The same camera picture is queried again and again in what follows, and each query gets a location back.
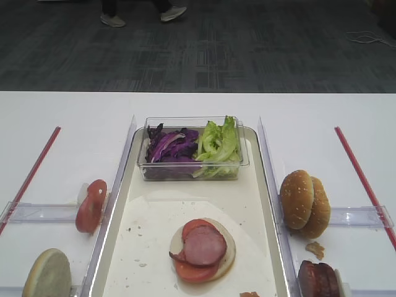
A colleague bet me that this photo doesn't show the left grey sneaker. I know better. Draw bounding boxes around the left grey sneaker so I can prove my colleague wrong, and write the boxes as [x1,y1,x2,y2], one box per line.
[100,14,126,28]

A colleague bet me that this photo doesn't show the long clear divider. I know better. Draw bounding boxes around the long clear divider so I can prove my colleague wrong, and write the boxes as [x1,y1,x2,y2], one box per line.
[74,116,137,296]
[257,118,301,296]

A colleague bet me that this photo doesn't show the clear plastic salad container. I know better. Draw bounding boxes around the clear plastic salad container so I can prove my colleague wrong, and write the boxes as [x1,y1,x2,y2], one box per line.
[137,116,250,181]

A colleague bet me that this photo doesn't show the tomato slice on bun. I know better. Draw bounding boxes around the tomato slice on bun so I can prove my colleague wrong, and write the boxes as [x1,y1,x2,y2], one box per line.
[173,218,220,283]

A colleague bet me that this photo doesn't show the rear sesame bun top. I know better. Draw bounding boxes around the rear sesame bun top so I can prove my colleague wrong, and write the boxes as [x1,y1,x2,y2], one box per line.
[301,176,331,239]

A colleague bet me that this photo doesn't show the rear upright tomato slice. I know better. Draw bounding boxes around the rear upright tomato slice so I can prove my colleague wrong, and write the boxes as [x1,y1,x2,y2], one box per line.
[87,179,107,205]

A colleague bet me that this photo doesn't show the purple cabbage pile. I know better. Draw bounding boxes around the purple cabbage pile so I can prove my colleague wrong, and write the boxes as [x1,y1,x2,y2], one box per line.
[144,123,199,181]

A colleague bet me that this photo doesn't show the white cable on floor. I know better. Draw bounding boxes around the white cable on floor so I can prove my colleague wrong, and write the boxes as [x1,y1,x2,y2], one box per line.
[345,30,396,49]

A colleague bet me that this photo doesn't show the right long clear divider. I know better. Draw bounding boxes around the right long clear divider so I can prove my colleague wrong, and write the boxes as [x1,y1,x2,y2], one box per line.
[257,118,301,296]

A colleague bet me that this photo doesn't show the clear holder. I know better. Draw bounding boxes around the clear holder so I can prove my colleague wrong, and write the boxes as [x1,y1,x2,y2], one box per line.
[328,206,394,228]
[1,194,87,223]

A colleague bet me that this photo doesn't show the cream metal tray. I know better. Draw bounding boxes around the cream metal tray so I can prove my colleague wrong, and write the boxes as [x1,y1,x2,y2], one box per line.
[90,128,288,296]

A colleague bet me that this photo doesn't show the left long clear divider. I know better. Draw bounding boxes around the left long clear divider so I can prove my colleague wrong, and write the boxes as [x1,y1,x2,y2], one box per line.
[74,116,137,296]

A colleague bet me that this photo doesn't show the upper left clear holder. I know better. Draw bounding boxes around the upper left clear holder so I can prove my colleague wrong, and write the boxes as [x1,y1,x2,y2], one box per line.
[1,194,87,223]

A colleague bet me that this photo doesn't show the left red tape strip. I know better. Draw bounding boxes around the left red tape strip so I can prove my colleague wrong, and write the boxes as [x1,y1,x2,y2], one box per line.
[0,126,61,235]

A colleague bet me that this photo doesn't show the sesame bun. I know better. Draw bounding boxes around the sesame bun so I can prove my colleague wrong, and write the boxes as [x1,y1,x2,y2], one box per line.
[301,176,331,239]
[280,170,314,230]

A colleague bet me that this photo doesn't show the right red tape strip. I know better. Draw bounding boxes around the right red tape strip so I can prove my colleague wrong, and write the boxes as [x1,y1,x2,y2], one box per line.
[334,126,395,248]

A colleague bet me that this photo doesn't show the green lettuce leaves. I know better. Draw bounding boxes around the green lettuce leaves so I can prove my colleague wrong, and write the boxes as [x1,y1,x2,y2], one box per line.
[192,116,241,179]

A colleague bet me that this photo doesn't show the bottom bun slice on tray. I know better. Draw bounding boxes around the bottom bun slice on tray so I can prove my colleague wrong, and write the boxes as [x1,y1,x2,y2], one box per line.
[170,218,236,282]

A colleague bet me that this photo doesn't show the upper right clear holder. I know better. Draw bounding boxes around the upper right clear holder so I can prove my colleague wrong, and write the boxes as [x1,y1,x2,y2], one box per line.
[328,206,394,228]

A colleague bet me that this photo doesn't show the front sesame bun top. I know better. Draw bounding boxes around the front sesame bun top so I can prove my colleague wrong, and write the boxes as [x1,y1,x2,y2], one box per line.
[280,170,314,230]

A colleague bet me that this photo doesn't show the round ham slice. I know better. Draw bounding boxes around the round ham slice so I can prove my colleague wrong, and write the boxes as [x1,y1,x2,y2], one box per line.
[169,225,227,267]

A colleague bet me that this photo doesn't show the stack of meat patties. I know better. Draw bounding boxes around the stack of meat patties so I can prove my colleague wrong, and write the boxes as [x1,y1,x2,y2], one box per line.
[298,260,340,297]

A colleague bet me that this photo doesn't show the bread crumb on table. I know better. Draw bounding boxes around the bread crumb on table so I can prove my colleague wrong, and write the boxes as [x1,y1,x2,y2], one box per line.
[305,241,325,260]

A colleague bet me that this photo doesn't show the red tape strip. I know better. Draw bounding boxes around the red tape strip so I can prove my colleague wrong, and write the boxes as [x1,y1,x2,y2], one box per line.
[0,126,61,235]
[334,126,395,248]

